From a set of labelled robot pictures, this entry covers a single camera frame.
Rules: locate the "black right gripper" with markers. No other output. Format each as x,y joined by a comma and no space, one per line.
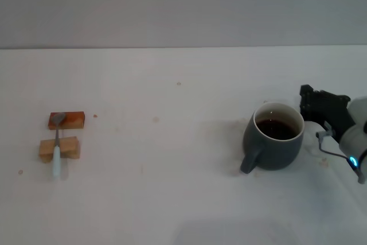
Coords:
334,113

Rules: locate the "grey ceramic cup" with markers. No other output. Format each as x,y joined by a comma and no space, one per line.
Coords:
275,154

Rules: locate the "dark coffee liquid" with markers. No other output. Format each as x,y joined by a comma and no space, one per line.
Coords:
276,128

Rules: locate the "reddish brown wooden block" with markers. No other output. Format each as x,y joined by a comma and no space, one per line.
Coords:
75,120

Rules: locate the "light notched wooden block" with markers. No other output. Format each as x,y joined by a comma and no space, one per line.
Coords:
70,147

